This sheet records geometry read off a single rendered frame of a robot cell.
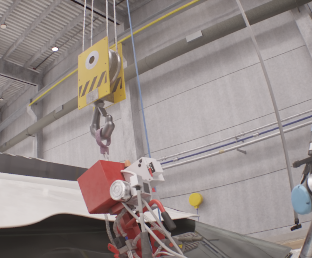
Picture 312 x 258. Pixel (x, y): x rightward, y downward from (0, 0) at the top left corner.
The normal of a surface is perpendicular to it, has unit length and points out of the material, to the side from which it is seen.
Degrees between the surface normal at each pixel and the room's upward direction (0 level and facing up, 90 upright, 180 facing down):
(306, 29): 90
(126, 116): 90
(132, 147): 90
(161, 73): 90
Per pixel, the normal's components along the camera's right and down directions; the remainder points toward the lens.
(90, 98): -0.60, -0.18
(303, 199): -0.97, 0.13
